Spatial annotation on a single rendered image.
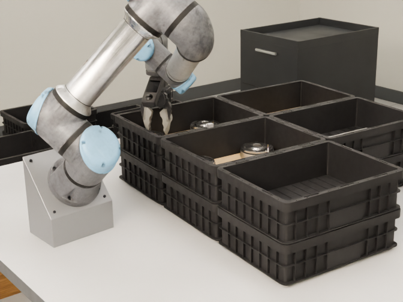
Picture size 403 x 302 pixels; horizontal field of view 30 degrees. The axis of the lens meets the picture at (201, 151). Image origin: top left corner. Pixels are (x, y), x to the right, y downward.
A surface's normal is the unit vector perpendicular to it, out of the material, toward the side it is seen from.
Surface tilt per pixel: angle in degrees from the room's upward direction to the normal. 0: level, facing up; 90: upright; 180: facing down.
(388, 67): 90
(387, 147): 90
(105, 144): 54
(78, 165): 108
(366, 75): 90
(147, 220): 0
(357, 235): 90
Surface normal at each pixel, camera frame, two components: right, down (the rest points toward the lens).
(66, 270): -0.02, -0.94
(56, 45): 0.60, 0.26
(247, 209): -0.84, 0.19
